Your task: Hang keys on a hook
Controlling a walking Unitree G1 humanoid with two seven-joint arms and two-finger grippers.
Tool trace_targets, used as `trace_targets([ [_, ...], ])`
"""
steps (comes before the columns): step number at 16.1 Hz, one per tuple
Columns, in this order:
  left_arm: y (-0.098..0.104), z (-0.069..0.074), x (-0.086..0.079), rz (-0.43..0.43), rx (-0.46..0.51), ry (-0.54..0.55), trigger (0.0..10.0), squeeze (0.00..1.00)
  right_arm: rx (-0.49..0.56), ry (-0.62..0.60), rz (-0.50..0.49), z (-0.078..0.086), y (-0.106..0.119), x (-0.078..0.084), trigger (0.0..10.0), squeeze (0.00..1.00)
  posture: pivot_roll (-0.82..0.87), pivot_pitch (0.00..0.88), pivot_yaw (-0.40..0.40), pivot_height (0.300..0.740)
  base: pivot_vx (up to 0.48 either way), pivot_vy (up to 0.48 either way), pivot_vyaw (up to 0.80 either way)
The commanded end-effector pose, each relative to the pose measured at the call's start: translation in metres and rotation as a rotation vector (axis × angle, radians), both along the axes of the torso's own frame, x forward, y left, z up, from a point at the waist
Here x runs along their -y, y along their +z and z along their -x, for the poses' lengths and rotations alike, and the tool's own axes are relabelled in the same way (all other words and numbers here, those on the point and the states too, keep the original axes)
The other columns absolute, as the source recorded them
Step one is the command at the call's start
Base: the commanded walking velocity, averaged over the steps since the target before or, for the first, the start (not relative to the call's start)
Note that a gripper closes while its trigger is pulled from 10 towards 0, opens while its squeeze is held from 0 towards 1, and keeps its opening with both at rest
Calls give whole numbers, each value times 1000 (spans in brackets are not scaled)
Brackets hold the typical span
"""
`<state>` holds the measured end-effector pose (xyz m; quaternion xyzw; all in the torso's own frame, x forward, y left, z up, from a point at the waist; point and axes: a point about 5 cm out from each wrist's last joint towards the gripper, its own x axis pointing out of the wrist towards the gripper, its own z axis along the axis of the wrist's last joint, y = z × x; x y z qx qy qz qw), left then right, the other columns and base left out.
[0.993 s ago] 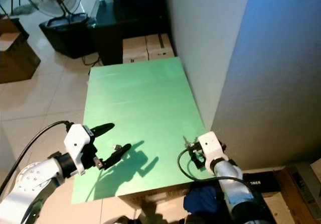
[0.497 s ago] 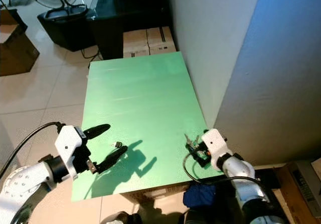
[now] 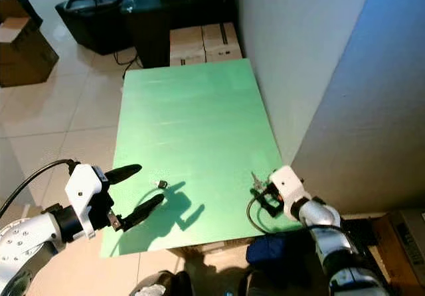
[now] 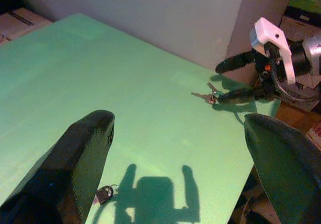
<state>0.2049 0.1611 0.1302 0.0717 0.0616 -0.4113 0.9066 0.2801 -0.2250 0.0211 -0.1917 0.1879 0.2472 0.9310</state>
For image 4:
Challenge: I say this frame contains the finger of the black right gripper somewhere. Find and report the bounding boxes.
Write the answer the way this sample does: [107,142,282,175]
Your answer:
[215,51,257,74]
[217,87,265,104]

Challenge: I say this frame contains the silver keys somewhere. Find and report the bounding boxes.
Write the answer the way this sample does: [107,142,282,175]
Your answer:
[191,82,224,106]

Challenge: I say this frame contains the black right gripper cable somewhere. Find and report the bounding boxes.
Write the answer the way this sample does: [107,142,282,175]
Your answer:
[271,62,321,102]

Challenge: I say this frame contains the white cabinet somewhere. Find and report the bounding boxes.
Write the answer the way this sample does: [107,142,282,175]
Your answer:
[15,0,299,86]

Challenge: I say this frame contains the small dark padlock with ring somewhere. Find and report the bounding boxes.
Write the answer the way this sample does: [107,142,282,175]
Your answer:
[94,183,120,206]

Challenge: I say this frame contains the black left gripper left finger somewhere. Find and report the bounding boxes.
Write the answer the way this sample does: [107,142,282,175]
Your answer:
[0,109,115,224]

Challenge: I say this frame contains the brown cardboard box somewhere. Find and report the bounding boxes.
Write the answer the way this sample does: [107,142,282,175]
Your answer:
[0,7,54,46]

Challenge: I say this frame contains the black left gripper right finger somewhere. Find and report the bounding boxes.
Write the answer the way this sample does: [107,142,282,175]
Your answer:
[244,113,321,224]

